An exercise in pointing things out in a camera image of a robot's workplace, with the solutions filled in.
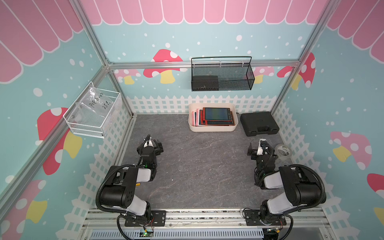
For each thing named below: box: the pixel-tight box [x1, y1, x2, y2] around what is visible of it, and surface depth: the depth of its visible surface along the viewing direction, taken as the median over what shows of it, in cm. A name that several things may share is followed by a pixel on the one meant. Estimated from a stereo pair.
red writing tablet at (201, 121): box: [199, 109, 208, 125], surface depth 115 cm
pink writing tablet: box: [195, 108, 200, 127], surface depth 119 cm
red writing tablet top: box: [202, 107, 232, 122], surface depth 119 cm
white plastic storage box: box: [188, 102, 239, 132], surface depth 117 cm
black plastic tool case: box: [240, 111, 280, 137], surface depth 110 cm
